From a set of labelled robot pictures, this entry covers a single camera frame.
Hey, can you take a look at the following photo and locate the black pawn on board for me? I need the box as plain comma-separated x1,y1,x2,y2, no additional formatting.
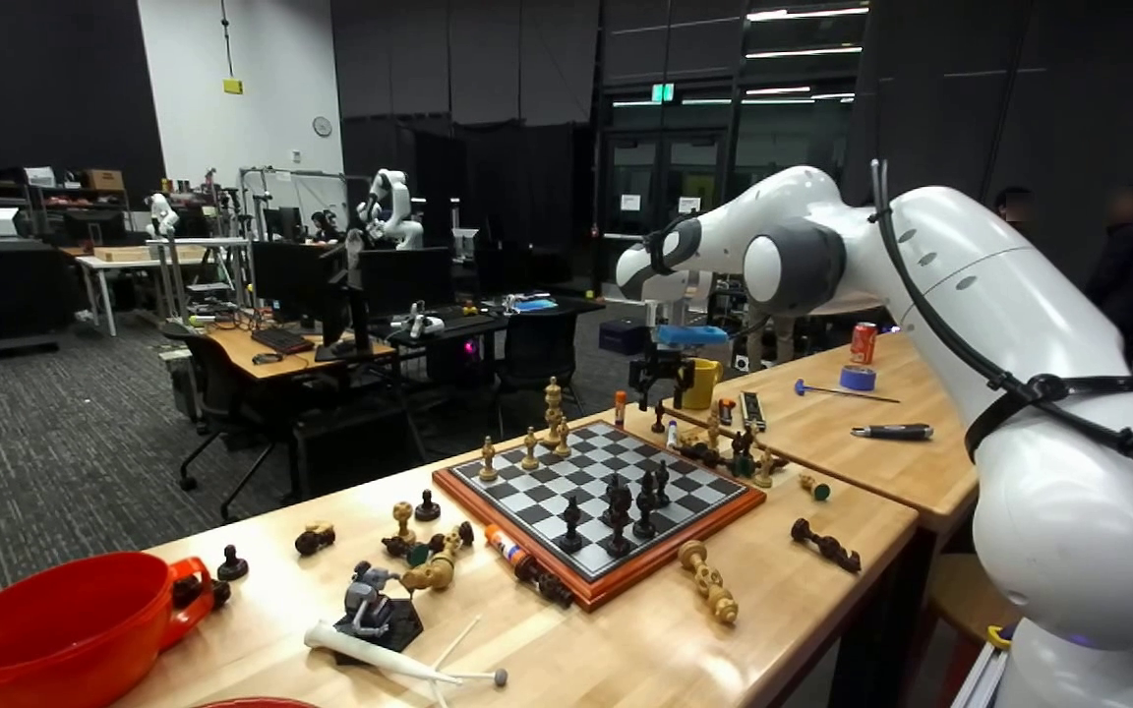
556,494,583,555

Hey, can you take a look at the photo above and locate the lying tan chess piece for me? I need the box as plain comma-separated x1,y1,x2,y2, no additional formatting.
676,539,740,624

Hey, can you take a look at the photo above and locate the orange can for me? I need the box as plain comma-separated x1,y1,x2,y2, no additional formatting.
851,324,879,365

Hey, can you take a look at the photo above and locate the checkered wooden chessboard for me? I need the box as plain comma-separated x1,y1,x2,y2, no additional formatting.
434,421,764,611

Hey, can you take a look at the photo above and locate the lying black chess piece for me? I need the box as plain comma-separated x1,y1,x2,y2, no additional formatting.
791,521,861,574

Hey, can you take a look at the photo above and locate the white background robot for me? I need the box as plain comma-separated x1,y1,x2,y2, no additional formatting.
357,168,424,252

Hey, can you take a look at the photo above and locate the orange glue stick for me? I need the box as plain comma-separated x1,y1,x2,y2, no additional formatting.
486,522,531,572

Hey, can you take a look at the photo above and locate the white bone-shaped toy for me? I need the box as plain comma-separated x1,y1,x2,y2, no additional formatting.
303,624,509,692

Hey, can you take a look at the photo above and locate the red plastic bowl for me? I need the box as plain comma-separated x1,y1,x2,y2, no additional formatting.
0,551,213,708

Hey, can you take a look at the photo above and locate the black pawn on table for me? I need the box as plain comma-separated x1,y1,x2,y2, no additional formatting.
217,542,247,581

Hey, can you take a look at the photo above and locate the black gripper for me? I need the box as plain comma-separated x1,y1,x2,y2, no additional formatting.
628,349,693,404

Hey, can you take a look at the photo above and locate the black computer monitor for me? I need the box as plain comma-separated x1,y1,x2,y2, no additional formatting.
252,239,354,324

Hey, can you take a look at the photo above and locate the black chess piece pair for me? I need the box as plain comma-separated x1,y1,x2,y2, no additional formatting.
634,460,670,539

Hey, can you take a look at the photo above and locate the tall tan chess king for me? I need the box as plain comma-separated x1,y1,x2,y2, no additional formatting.
542,375,569,460

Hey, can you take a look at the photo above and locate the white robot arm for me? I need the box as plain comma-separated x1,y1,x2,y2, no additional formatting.
615,165,1133,708

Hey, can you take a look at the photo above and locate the black marker pen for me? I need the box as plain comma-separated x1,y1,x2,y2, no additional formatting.
853,424,933,439

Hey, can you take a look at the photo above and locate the blue handled screwdriver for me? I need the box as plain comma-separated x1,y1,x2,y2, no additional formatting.
796,379,900,404

